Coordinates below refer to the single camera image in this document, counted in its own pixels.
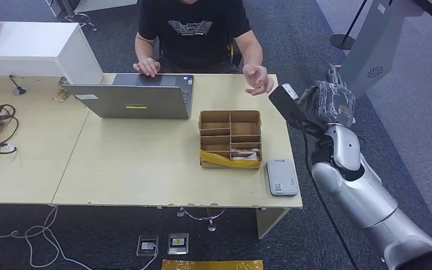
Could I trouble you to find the floor socket with white plug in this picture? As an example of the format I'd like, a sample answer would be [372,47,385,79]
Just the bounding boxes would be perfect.
[136,233,160,257]

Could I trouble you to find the grey laptop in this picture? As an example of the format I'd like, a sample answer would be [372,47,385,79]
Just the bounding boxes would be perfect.
[62,73,195,120]

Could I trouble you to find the black stanchion post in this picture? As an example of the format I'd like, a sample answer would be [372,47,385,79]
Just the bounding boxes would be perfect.
[329,0,369,51]

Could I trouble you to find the person's left hand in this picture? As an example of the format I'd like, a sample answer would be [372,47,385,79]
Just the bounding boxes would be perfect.
[242,64,275,97]

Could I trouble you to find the white floor cable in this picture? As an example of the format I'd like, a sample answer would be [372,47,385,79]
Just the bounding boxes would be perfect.
[0,205,159,270]

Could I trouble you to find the grey card reader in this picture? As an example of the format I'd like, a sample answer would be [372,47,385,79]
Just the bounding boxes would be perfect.
[266,159,300,197]

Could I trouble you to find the small black desk microphone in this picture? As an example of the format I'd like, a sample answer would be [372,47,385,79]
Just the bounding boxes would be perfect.
[9,74,28,96]

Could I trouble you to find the silver kiosk stand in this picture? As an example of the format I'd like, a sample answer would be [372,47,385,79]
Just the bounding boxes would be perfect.
[335,0,432,125]

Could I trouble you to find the cardboard divider box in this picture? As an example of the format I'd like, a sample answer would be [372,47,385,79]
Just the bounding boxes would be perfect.
[198,109,263,171]

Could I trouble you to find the person's right hand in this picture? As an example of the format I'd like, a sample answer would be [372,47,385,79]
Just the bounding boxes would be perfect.
[133,57,161,78]

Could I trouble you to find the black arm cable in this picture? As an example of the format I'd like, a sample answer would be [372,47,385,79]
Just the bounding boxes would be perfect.
[300,124,360,270]

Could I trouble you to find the white furniture base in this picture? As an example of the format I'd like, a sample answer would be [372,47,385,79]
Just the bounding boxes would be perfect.
[46,0,138,17]

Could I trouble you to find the clear wire under desk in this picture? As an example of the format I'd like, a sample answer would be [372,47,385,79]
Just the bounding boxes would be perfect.
[177,206,227,232]

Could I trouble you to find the white cabinet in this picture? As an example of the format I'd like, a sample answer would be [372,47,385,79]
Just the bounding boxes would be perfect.
[0,21,105,86]

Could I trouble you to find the desk leg panel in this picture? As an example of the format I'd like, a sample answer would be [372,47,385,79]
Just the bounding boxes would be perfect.
[256,208,290,240]

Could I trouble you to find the pale room key cards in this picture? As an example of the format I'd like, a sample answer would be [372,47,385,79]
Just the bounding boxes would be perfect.
[231,148,260,161]

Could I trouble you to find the thin wire on carpet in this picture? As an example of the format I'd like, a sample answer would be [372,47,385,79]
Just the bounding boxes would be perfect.
[64,12,99,32]

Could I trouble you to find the yellow foil package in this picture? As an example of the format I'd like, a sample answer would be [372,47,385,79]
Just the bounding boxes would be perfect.
[161,259,264,270]

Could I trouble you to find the person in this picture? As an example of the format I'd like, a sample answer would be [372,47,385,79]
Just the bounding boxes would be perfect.
[133,0,275,97]

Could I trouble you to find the floor socket with yellow label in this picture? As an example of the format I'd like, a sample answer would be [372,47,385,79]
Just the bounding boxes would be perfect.
[167,232,190,255]

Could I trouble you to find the black wrist camera with white box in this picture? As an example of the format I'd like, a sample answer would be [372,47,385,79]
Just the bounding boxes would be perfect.
[268,83,330,137]

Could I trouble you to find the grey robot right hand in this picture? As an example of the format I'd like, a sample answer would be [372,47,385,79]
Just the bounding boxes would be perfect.
[299,64,357,129]

